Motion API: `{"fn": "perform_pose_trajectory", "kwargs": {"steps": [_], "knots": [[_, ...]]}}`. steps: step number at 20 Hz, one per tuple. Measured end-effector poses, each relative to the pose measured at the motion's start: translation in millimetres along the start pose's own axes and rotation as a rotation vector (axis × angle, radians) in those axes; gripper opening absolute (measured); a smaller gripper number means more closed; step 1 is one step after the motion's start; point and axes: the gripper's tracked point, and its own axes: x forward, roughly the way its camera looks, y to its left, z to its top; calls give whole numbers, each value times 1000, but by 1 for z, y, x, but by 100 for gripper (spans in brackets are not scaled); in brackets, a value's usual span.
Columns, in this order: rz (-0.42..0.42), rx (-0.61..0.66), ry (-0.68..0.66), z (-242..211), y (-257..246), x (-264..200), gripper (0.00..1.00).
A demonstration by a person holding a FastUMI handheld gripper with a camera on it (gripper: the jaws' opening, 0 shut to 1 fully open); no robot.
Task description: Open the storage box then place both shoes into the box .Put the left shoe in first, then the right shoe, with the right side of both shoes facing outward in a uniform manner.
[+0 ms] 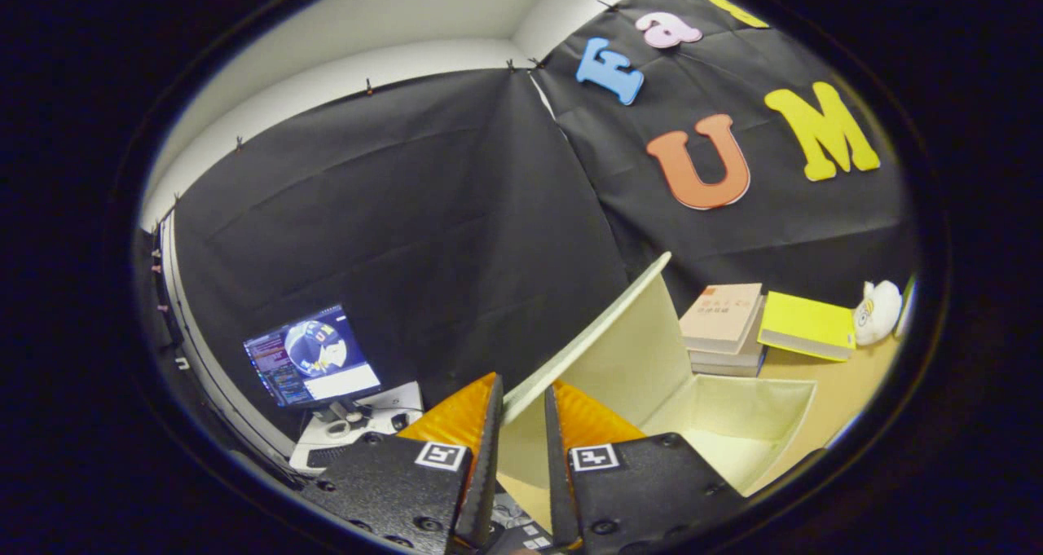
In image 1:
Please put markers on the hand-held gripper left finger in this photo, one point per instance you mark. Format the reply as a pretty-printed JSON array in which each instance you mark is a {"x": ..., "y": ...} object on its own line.
[{"x": 486, "y": 473}]

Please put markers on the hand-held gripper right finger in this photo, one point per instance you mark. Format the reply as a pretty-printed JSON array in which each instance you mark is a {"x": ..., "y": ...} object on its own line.
[{"x": 558, "y": 490}]

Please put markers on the pale green storage box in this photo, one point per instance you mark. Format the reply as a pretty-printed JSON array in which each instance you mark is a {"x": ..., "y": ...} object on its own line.
[{"x": 635, "y": 351}]

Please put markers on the white side table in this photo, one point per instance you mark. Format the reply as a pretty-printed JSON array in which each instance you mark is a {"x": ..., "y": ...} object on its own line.
[{"x": 383, "y": 408}]

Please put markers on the computer monitor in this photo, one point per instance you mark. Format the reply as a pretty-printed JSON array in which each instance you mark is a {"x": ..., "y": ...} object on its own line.
[{"x": 314, "y": 359}]

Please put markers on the grey book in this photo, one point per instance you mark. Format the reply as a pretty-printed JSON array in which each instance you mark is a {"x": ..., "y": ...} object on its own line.
[{"x": 729, "y": 361}]

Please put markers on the beige cover book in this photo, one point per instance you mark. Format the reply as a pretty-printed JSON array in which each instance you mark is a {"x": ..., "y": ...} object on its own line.
[{"x": 721, "y": 314}]

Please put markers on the black backdrop cloth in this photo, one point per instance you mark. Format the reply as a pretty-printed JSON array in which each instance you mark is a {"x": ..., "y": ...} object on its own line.
[{"x": 424, "y": 213}]

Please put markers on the yellow book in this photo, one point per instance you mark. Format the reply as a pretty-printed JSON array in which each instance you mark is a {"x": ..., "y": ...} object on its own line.
[{"x": 807, "y": 323}]

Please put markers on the white plush toy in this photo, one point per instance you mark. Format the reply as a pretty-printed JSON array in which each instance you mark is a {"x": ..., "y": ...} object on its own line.
[{"x": 878, "y": 310}]

